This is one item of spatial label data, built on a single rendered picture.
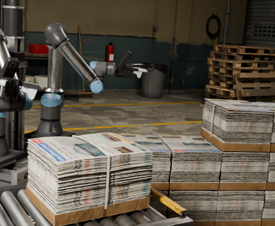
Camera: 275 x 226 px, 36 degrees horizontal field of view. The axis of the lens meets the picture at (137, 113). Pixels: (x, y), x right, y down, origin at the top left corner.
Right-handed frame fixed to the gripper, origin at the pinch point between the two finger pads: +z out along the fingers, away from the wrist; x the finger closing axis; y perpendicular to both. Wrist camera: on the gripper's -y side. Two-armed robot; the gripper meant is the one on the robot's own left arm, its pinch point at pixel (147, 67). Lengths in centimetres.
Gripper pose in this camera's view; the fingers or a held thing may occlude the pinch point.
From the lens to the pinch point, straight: 261.5
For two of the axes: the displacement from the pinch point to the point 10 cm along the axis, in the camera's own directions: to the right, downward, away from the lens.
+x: 0.6, 3.3, -9.4
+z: 10.0, 0.6, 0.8
